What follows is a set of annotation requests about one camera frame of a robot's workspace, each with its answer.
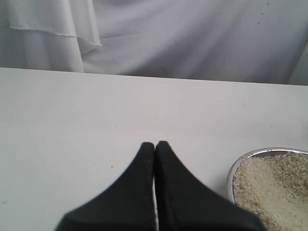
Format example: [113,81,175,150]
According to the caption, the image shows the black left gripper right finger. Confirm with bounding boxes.
[154,141,265,231]

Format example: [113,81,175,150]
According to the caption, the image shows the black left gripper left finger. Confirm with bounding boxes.
[56,142,156,231]

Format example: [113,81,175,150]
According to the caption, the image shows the round metal rice tray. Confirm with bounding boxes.
[227,148,308,231]

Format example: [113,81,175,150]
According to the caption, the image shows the white backdrop curtain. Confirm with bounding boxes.
[0,0,308,85]

